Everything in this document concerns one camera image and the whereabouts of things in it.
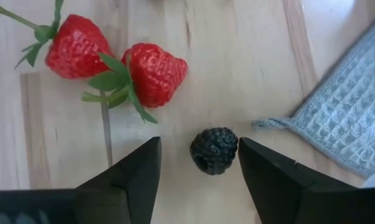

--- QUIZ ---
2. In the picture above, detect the dark plastic blackberry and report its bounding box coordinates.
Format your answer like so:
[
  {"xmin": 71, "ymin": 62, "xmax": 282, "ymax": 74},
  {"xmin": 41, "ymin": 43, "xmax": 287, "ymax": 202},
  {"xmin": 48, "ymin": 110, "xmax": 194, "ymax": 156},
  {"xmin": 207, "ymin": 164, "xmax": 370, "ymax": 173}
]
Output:
[{"xmin": 189, "ymin": 126, "xmax": 239, "ymax": 176}]

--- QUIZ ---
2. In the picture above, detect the red plastic strawberry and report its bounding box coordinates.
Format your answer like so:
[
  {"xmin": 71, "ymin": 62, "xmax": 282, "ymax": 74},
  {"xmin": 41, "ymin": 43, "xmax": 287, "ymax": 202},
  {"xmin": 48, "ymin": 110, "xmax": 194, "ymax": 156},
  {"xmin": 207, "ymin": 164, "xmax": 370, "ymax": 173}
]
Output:
[
  {"xmin": 80, "ymin": 42, "xmax": 189, "ymax": 124},
  {"xmin": 0, "ymin": 0, "xmax": 114, "ymax": 80}
]

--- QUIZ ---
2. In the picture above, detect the grey waffle dish cloth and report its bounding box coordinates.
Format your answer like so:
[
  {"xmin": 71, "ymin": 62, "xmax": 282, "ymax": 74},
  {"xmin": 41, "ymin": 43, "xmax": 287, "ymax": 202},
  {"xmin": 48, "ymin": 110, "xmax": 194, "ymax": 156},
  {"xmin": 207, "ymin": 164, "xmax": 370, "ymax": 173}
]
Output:
[{"xmin": 251, "ymin": 9, "xmax": 375, "ymax": 180}]

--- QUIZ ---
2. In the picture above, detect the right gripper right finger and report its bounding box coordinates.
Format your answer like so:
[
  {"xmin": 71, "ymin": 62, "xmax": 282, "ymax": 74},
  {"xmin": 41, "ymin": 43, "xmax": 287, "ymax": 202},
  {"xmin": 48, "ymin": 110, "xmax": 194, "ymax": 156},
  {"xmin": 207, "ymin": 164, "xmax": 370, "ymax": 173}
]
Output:
[{"xmin": 238, "ymin": 136, "xmax": 375, "ymax": 224}]

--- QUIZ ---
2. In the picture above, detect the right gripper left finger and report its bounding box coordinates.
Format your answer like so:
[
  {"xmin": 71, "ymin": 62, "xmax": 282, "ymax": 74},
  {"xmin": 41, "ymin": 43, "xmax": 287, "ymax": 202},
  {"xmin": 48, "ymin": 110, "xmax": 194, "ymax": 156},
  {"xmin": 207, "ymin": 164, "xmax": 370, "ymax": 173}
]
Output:
[{"xmin": 0, "ymin": 136, "xmax": 162, "ymax": 224}]

